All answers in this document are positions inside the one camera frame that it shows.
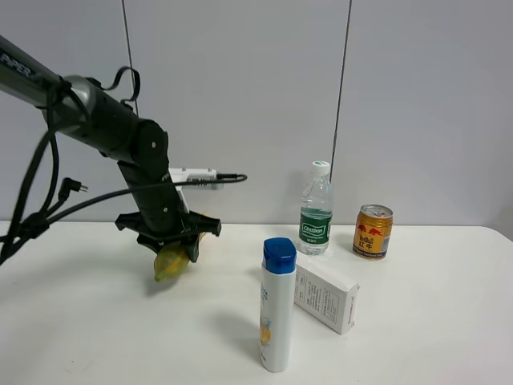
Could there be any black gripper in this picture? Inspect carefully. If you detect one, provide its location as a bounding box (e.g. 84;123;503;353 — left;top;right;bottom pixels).
115;180;222;263

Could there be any yellow green corn cob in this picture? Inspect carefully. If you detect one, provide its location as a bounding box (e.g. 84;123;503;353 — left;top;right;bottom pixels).
153;236;191;282

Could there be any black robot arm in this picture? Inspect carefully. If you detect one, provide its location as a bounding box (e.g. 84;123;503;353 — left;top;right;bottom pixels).
1;38;221;262

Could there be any white blue shampoo bottle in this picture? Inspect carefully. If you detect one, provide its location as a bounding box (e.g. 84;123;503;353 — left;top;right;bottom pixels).
259;237;297;373

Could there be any clear water bottle green label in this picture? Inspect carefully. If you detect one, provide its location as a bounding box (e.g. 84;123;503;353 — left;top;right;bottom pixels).
298;160;333;256

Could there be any white cardboard box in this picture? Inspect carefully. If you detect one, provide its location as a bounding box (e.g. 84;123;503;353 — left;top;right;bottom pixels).
294;260;360;335

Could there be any gold Red Bull can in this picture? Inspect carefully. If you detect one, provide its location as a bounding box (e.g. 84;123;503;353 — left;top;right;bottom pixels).
352;205;394;260

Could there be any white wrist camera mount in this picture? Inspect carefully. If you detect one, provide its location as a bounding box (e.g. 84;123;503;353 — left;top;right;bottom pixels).
168;168;224;213

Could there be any black cable bundle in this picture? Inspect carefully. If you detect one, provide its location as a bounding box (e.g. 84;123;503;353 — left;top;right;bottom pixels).
0;66;248;268

